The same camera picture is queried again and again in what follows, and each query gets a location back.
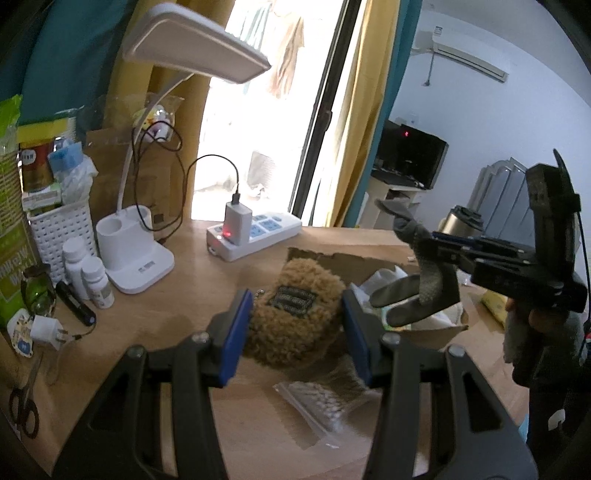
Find red can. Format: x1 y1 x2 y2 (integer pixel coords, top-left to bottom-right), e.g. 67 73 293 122
18 141 56 193

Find white charger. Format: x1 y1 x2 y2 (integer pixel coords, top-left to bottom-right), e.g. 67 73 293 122
224 194 254 246

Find brown cardboard box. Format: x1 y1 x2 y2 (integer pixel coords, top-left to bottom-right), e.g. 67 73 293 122
286 247 469 334

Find black flashlight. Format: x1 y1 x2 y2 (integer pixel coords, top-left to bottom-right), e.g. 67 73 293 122
55 281 97 326

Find brown cardboard sheet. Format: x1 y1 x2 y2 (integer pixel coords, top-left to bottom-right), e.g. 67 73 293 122
85 127 185 232

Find narrow teal curtain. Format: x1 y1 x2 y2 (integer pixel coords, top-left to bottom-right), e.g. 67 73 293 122
344 0 423 227

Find black monitor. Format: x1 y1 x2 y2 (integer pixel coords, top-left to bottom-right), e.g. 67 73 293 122
375 119 400 169
390 124 450 190

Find black cable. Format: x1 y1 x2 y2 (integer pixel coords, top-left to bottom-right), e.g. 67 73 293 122
131 124 241 245

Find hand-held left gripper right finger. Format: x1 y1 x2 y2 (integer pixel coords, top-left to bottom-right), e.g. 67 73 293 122
341 288 539 480

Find wide teal curtain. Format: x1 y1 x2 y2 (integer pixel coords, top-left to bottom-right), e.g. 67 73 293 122
0 0 134 126

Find green bag of paper cups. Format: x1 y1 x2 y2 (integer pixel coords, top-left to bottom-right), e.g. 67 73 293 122
0 95 40 329

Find brown hanging shirt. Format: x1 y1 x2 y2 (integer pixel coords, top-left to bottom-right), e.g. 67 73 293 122
265 14 306 99

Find green white small box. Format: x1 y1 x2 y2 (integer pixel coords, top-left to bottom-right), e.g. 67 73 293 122
22 182 63 211

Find person's right forearm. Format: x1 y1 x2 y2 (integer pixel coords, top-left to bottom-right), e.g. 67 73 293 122
503 308 587 393

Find black sliding door frame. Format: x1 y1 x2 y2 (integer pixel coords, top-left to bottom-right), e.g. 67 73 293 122
288 0 363 223

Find white plug adapter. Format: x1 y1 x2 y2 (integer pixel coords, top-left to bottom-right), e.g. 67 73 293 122
32 315 66 352

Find white power strip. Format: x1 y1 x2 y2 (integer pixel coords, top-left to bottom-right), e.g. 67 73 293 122
206 212 303 262

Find white computer desk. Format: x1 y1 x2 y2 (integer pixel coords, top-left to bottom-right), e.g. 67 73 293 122
367 168 426 227

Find blue packet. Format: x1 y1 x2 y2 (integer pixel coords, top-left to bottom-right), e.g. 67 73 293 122
47 141 84 174

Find white plastic basket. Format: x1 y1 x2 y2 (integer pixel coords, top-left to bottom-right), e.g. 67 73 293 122
25 196 98 283

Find yellow blue card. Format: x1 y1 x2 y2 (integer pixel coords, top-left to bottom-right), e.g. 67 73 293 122
8 308 40 357

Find black scissors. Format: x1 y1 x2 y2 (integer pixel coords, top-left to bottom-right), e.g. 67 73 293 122
9 351 44 439

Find crumpled clear plastic bag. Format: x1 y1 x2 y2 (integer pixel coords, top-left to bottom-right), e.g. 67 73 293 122
60 154 100 200

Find bag of cotton swabs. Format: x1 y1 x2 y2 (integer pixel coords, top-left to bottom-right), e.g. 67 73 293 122
272 357 384 437

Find green glass bottle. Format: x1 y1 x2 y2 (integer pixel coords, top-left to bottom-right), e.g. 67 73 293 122
21 264 56 317

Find white desk lamp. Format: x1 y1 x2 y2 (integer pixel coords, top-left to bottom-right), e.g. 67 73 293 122
96 2 272 295

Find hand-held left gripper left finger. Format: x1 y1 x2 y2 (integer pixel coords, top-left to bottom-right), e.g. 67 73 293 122
53 290 254 480

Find narrow yellow curtain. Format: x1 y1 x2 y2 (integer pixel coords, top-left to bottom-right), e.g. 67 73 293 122
330 0 403 227

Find brown plush toy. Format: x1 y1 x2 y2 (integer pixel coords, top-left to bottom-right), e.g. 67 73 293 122
242 258 347 369

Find toy in clear box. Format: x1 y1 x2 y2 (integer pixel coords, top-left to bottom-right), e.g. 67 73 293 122
131 92 185 144

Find white pill bottle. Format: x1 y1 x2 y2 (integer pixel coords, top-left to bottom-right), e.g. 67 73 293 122
82 256 115 309
62 237 91 300

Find yellow tissue pack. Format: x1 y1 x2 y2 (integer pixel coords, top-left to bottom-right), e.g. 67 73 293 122
480 288 509 325

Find stainless steel tumbler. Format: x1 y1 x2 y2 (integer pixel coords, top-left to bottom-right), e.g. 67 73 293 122
436 205 484 241

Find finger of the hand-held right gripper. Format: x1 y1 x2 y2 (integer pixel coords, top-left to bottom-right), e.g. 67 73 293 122
431 233 539 265
470 261 541 297

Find grey glove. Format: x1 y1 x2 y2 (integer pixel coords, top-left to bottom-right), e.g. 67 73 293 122
373 198 462 326

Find white air conditioner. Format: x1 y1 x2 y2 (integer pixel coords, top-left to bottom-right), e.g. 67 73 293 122
411 25 509 84

